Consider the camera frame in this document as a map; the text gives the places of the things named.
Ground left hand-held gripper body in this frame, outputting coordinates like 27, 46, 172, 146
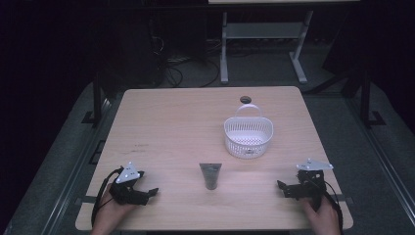
109, 161, 150, 207

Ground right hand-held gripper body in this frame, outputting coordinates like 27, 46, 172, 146
293, 158, 335, 212

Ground white plastic basket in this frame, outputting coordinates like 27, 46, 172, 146
223, 103, 275, 161

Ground grey squeeze tube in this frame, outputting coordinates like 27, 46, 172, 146
199, 163, 223, 191

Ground person's right hand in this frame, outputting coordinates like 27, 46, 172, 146
300, 194, 343, 235

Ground black metal stand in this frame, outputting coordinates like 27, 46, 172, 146
357, 70, 387, 129
81, 72, 104, 128

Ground dark computer tower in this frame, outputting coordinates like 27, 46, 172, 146
99, 14, 165, 97

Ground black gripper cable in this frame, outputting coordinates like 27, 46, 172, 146
90, 166, 125, 228
321, 180, 346, 235

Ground black floor cables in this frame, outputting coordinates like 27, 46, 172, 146
152, 34, 222, 89

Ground white metal table frame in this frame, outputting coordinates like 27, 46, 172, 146
219, 10, 314, 85

